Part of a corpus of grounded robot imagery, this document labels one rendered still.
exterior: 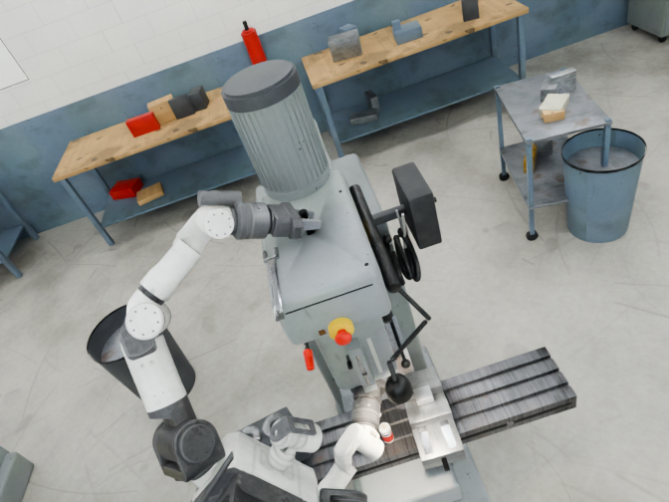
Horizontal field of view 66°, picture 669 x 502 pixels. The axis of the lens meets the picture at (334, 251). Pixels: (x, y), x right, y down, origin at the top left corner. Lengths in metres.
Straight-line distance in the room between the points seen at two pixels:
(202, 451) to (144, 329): 0.28
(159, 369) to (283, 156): 0.60
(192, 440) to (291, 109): 0.79
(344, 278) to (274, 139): 0.41
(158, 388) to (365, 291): 0.49
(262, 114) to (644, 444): 2.43
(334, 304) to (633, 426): 2.17
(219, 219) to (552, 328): 2.57
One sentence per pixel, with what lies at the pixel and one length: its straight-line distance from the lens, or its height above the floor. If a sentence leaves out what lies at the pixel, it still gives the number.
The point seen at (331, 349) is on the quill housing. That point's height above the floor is 1.54.
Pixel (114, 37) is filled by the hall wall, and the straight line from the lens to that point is 5.54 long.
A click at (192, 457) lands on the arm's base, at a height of 1.77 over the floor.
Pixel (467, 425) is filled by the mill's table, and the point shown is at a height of 0.90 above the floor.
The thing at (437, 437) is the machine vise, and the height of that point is 0.97.
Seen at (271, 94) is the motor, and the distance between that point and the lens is 1.28.
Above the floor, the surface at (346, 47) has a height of 0.99.
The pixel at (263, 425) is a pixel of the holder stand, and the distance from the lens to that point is 1.96.
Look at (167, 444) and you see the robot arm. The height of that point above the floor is 1.78.
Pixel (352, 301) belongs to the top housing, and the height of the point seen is 1.82.
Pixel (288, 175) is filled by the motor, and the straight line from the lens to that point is 1.38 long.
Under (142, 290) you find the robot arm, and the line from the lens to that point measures 1.18.
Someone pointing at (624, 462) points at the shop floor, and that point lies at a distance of 2.98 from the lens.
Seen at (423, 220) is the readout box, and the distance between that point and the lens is 1.62.
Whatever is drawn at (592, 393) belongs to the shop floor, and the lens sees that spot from 3.14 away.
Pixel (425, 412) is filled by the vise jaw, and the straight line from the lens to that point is 1.91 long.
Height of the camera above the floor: 2.66
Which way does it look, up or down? 40 degrees down
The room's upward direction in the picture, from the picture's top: 21 degrees counter-clockwise
